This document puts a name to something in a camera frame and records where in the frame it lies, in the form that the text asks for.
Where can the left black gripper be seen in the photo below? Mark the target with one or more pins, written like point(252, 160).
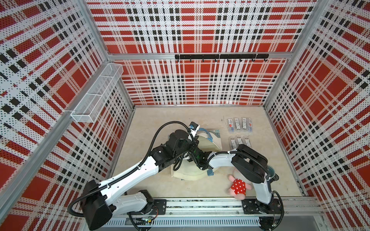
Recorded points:
point(194, 144)

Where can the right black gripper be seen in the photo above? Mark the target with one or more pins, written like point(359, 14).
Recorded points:
point(189, 159)

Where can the cream canvas tote bag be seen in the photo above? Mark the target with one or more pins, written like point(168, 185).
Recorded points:
point(193, 166)

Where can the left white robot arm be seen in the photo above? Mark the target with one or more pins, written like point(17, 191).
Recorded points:
point(101, 201)

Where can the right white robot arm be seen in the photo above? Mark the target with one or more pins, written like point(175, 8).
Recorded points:
point(251, 172)

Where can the pink plush toy red dress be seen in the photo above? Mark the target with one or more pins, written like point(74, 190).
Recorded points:
point(239, 187)

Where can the teal ceramic cup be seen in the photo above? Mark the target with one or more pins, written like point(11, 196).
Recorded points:
point(271, 171)

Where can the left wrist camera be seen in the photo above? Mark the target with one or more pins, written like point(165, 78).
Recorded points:
point(194, 128)

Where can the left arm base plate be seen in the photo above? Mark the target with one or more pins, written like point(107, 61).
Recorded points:
point(156, 207)

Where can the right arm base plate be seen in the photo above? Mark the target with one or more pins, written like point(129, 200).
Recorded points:
point(253, 206)

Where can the white wire mesh basket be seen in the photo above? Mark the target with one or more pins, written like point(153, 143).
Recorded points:
point(94, 100)

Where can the black wall hook rail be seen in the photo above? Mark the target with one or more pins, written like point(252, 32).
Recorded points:
point(202, 57)

